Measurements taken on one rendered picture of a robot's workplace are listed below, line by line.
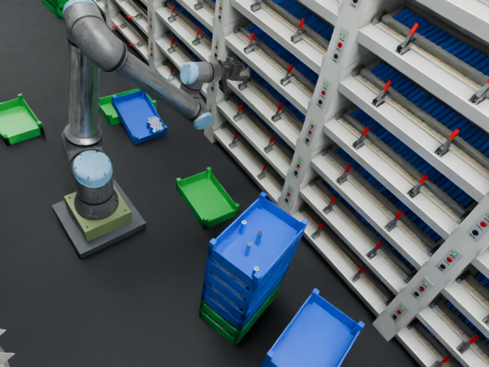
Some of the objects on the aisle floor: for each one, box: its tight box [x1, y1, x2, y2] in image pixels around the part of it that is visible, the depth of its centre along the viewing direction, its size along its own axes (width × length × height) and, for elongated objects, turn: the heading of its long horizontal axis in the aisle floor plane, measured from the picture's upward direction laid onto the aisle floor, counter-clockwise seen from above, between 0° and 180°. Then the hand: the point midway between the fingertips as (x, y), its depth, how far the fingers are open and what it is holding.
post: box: [277, 0, 405, 214], centre depth 156 cm, size 20×9×173 cm, turn 118°
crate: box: [0, 94, 44, 146], centre depth 230 cm, size 30×20×8 cm
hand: (248, 73), depth 199 cm, fingers closed
